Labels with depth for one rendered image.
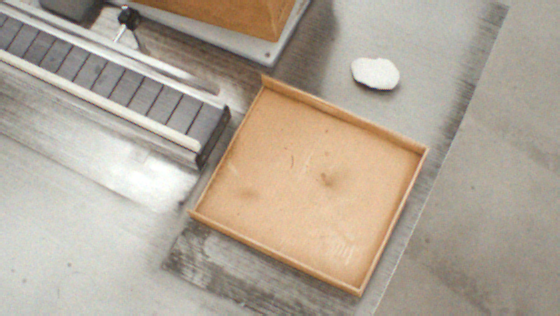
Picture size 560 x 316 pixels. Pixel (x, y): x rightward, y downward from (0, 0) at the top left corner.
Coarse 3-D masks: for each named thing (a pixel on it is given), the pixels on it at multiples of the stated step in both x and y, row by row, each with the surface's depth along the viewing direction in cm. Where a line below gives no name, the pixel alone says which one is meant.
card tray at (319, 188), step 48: (288, 96) 132; (240, 144) 129; (288, 144) 129; (336, 144) 128; (384, 144) 128; (240, 192) 126; (288, 192) 126; (336, 192) 125; (384, 192) 125; (240, 240) 123; (288, 240) 123; (336, 240) 122; (384, 240) 118
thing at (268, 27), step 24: (144, 0) 136; (168, 0) 133; (192, 0) 130; (216, 0) 127; (240, 0) 124; (264, 0) 121; (288, 0) 131; (216, 24) 135; (240, 24) 131; (264, 24) 128
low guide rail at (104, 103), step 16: (16, 64) 128; (32, 64) 128; (48, 80) 127; (64, 80) 126; (80, 96) 126; (96, 96) 125; (112, 112) 126; (128, 112) 123; (160, 128) 122; (192, 144) 121
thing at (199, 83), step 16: (0, 0) 128; (16, 0) 127; (32, 16) 127; (48, 16) 126; (80, 32) 124; (112, 48) 123; (128, 48) 122; (144, 64) 122; (160, 64) 121; (192, 80) 119
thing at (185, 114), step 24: (0, 24) 135; (24, 24) 135; (0, 48) 133; (24, 48) 133; (48, 48) 133; (72, 48) 133; (72, 72) 131; (96, 72) 130; (120, 72) 130; (120, 96) 128; (144, 96) 128; (168, 96) 128; (168, 120) 126; (192, 120) 126; (216, 120) 126
